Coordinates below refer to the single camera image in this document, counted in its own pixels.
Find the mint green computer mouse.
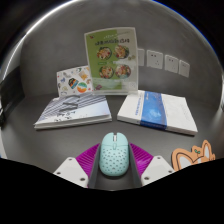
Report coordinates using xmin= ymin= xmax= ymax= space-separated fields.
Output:
xmin=99 ymin=132 xmax=130 ymax=177

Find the orange corgi-shaped mouse pad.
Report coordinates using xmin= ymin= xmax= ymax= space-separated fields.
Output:
xmin=171 ymin=139 xmax=217 ymax=172

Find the row of white wall sockets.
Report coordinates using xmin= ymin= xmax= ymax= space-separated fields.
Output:
xmin=137 ymin=48 xmax=191 ymax=78

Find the white card with colourful stickers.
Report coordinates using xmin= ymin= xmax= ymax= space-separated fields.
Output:
xmin=56 ymin=65 xmax=94 ymax=98

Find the grey striped cover book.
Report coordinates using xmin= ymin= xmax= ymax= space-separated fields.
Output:
xmin=33 ymin=92 xmax=113 ymax=130

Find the black monitor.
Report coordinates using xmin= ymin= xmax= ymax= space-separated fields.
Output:
xmin=0 ymin=66 xmax=26 ymax=129

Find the white book with blue band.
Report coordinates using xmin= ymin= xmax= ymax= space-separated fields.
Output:
xmin=116 ymin=89 xmax=199 ymax=136

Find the clear stand with green menu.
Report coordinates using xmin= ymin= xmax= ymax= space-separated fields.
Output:
xmin=83 ymin=27 xmax=139 ymax=96

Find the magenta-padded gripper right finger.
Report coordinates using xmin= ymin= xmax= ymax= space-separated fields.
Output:
xmin=128 ymin=142 xmax=176 ymax=188

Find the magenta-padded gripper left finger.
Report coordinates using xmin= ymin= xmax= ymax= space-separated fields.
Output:
xmin=53 ymin=143 xmax=102 ymax=189

